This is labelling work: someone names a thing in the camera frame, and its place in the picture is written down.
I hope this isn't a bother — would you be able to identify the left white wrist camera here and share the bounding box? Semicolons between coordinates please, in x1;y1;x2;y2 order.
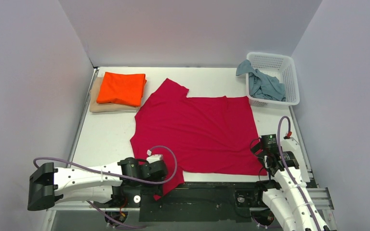
146;150;163;164

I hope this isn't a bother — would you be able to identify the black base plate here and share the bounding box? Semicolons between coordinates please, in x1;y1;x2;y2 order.
60;180;317;224

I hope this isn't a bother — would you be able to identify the grey-blue t shirt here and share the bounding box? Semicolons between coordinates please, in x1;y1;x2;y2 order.
236;60;286;102

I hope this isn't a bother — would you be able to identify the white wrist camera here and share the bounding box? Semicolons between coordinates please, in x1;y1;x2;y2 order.
281;137;301;153
146;150;163;164

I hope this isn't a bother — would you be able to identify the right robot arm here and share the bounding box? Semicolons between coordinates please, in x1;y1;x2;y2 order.
250;134;333;231

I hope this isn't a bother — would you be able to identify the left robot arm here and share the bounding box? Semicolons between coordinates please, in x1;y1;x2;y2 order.
27;155;168;211

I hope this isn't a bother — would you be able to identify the white plastic basket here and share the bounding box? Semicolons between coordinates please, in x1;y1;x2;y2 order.
245;51;301;107

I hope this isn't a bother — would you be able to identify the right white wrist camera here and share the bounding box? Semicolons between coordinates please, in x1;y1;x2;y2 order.
281;137;301;153

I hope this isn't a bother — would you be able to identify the red t shirt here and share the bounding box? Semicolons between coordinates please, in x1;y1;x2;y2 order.
130;79;264;194

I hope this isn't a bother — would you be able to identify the folded orange t shirt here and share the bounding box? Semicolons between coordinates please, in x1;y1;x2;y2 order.
96;72;146;107

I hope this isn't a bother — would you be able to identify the folded beige t shirt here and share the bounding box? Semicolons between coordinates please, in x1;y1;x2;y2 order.
89;77;139;113

